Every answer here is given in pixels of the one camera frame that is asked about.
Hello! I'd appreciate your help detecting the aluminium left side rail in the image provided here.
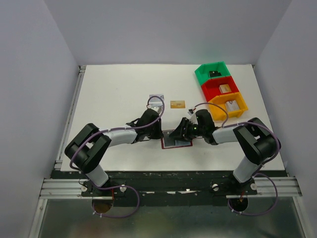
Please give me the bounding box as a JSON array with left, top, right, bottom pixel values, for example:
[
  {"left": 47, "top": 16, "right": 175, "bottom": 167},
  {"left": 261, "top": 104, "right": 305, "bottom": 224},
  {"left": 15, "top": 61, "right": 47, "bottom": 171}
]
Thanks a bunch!
[{"left": 53, "top": 65, "right": 87, "bottom": 171}]

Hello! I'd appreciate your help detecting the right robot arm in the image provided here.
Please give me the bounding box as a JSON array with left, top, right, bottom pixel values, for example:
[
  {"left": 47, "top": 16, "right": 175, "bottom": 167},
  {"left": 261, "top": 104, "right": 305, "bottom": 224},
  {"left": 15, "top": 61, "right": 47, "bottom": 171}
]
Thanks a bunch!
[{"left": 169, "top": 110, "right": 281, "bottom": 194}]

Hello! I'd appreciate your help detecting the white box in yellow bin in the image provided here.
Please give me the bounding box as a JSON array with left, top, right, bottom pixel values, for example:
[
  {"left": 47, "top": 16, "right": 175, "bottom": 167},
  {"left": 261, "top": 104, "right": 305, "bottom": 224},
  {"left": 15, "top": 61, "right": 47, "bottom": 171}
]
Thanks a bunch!
[{"left": 225, "top": 100, "right": 240, "bottom": 112}]

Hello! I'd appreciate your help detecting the black credit card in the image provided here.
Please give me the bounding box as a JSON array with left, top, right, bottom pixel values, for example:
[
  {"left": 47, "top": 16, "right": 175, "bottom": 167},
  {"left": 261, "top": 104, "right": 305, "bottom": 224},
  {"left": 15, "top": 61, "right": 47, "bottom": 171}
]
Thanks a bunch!
[{"left": 162, "top": 130, "right": 176, "bottom": 148}]

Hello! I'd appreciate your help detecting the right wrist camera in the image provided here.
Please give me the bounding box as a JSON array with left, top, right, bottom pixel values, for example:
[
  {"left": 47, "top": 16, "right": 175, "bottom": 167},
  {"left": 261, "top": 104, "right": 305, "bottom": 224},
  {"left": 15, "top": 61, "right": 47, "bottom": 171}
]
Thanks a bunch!
[{"left": 188, "top": 109, "right": 198, "bottom": 124}]

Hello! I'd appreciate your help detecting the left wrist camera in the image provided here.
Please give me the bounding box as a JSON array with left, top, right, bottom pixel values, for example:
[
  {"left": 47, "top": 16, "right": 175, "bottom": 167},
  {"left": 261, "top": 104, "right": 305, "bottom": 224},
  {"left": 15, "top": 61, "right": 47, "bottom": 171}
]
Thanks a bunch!
[{"left": 147, "top": 104, "right": 163, "bottom": 115}]

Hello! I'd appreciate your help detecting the green plastic bin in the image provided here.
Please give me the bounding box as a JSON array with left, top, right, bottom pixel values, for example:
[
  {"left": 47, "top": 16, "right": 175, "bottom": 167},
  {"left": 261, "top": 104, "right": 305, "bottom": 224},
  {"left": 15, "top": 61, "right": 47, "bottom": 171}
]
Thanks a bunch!
[{"left": 194, "top": 61, "right": 231, "bottom": 85}]

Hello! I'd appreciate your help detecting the aluminium rail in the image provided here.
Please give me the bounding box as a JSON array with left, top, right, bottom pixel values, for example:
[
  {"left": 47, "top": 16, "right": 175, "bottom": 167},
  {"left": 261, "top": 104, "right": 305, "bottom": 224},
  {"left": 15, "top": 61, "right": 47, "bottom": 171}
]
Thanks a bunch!
[
  {"left": 53, "top": 65, "right": 87, "bottom": 171},
  {"left": 40, "top": 177, "right": 302, "bottom": 200}
]

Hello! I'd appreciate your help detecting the aluminium front rail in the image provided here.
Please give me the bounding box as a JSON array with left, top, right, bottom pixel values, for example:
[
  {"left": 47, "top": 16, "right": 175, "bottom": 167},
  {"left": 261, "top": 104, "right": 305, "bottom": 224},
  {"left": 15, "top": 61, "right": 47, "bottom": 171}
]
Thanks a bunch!
[{"left": 40, "top": 177, "right": 302, "bottom": 200}]

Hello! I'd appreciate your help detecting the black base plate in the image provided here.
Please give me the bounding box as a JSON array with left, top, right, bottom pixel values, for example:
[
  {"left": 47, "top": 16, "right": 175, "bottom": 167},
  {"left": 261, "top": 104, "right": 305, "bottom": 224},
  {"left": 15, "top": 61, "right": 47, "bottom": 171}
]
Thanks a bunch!
[{"left": 50, "top": 171, "right": 289, "bottom": 207}]

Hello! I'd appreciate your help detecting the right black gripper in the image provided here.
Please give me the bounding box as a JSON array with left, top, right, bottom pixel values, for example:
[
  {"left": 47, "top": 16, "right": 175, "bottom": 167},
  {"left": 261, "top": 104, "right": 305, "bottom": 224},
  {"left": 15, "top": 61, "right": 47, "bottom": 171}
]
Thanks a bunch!
[{"left": 169, "top": 117, "right": 205, "bottom": 142}]

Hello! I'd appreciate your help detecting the black item in green bin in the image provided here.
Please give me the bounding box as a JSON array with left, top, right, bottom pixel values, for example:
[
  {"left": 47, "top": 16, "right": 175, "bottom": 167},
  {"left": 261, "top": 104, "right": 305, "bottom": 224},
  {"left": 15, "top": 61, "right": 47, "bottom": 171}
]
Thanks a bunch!
[{"left": 209, "top": 71, "right": 221, "bottom": 78}]

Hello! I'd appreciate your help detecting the red plastic bin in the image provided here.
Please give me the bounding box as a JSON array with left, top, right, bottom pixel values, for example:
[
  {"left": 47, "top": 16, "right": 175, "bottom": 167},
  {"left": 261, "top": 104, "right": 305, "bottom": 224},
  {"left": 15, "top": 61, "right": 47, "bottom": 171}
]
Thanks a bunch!
[{"left": 201, "top": 76, "right": 239, "bottom": 101}]

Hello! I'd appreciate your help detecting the tan box in red bin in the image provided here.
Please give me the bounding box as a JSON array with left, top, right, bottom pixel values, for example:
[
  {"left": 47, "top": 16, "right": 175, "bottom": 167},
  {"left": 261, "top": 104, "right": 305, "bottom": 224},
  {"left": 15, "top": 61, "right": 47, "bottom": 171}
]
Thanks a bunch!
[{"left": 219, "top": 84, "right": 231, "bottom": 94}]

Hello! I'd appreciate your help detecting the white VIP card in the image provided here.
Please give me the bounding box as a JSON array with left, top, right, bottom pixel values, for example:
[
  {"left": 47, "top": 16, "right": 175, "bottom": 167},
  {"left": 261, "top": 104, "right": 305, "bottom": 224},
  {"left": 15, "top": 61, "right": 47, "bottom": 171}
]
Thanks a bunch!
[{"left": 149, "top": 94, "right": 164, "bottom": 100}]

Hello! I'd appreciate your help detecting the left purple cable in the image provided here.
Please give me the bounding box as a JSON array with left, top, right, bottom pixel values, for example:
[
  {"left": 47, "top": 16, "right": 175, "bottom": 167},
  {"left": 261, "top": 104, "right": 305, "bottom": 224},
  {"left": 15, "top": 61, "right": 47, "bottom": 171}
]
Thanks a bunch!
[{"left": 69, "top": 96, "right": 165, "bottom": 219}]

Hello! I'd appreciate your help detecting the gold credit card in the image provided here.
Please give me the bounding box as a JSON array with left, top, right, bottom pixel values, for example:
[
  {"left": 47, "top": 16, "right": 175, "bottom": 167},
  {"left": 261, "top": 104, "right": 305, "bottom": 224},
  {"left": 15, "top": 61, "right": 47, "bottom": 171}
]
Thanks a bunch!
[{"left": 170, "top": 100, "right": 186, "bottom": 109}]

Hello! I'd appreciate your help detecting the yellow plastic bin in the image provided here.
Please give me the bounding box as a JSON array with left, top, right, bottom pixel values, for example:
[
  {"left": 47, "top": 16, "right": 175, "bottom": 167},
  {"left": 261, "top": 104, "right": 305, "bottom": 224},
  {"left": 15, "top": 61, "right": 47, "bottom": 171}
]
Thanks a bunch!
[{"left": 209, "top": 92, "right": 248, "bottom": 121}]

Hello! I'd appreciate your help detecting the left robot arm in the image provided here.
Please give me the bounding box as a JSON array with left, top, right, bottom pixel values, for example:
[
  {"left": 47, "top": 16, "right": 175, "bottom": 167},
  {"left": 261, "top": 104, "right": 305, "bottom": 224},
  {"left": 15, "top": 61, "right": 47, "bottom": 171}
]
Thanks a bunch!
[{"left": 64, "top": 107, "right": 163, "bottom": 196}]

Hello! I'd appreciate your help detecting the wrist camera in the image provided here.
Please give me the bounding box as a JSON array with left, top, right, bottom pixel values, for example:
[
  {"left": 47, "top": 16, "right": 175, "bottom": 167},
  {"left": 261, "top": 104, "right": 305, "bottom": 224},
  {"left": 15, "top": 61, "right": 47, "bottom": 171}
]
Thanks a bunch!
[
  {"left": 188, "top": 109, "right": 198, "bottom": 124},
  {"left": 147, "top": 104, "right": 163, "bottom": 115}
]

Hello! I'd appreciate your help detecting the red leather card holder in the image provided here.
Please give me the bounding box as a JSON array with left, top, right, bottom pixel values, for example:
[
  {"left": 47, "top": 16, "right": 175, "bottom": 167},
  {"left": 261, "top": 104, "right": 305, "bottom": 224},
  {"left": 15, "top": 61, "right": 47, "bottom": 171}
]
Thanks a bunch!
[{"left": 160, "top": 138, "right": 193, "bottom": 149}]

